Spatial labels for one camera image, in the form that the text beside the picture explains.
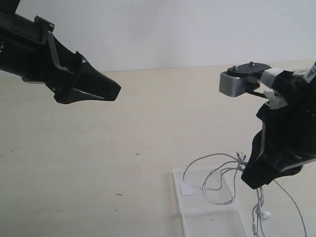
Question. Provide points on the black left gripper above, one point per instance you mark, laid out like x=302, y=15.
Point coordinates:
x=30, y=50

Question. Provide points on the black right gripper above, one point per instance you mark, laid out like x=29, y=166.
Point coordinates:
x=287, y=140

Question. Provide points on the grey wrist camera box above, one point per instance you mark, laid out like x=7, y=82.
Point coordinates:
x=240, y=79

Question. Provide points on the clear plastic storage box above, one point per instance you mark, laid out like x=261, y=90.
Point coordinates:
x=208, y=216

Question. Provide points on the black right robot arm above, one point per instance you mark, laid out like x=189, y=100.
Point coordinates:
x=287, y=140

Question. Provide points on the white wired earphones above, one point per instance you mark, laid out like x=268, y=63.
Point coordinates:
x=237, y=164

